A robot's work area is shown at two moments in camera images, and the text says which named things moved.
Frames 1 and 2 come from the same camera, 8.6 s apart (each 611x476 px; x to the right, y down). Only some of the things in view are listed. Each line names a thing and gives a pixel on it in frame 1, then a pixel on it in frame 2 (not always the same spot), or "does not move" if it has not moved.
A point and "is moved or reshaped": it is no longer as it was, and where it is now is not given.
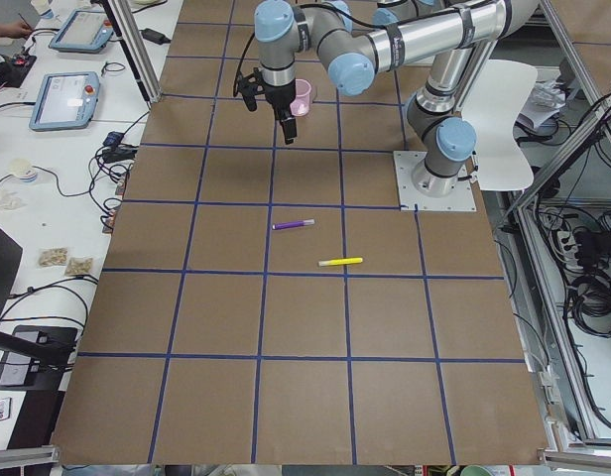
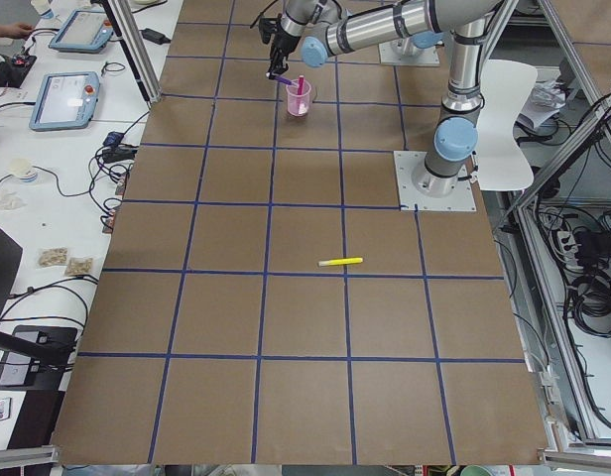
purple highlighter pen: [294, 223] is moved or reshaped
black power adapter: [155, 37] does not move
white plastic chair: [500, 88] does not move
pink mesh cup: [301, 103] does not move
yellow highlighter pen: [339, 262] does not move
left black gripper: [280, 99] -> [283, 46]
